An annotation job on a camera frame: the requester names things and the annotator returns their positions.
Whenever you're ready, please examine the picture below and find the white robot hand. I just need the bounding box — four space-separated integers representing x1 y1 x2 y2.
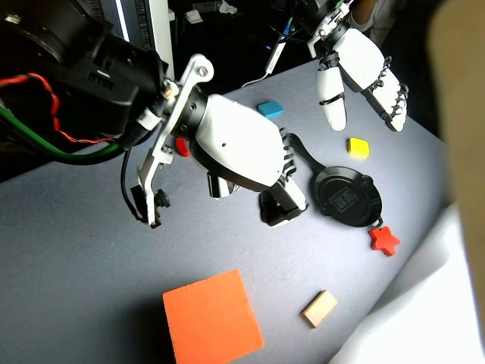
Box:
189 93 308 228
315 28 409 133

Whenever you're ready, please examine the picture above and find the black cast iron skillet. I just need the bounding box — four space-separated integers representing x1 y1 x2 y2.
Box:
289 133 383 230

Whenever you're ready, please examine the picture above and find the blue rounded block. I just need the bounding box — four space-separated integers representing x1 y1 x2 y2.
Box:
258 100 284 119

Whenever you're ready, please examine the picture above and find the person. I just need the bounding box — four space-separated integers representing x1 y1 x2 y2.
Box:
350 0 402 39

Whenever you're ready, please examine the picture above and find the small red block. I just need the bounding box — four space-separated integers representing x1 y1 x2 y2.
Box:
174 136 192 157

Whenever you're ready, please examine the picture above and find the yellow rounded block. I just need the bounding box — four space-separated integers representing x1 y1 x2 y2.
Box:
347 137 371 159

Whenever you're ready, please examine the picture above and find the beige panel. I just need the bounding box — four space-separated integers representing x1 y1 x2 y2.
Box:
430 0 485 364

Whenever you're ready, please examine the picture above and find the white desktop computer case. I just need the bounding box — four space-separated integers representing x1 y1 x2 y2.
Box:
85 0 176 77

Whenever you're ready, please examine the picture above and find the red star block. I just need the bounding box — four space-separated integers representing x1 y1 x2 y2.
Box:
368 226 402 258

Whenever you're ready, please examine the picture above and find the large orange cube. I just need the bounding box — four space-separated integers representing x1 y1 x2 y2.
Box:
162 268 266 364

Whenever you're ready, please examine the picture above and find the rectangular wooden block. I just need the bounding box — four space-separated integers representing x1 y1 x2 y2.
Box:
301 290 339 329

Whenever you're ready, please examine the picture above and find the grey table cloth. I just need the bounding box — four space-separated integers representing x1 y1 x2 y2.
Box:
0 60 462 364

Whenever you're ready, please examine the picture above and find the white backdrop cloth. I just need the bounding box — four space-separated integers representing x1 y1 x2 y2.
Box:
329 202 485 364

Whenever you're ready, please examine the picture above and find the white cable with adapter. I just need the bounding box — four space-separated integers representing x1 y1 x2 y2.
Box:
241 37 288 89

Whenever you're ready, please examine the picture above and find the black cable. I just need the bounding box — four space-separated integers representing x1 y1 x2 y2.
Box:
120 147 149 223

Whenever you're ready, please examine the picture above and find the green cable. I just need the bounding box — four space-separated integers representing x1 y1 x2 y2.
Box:
0 108 126 166

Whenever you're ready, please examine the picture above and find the red twisted cable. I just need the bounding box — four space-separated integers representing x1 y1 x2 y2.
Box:
0 72 114 145

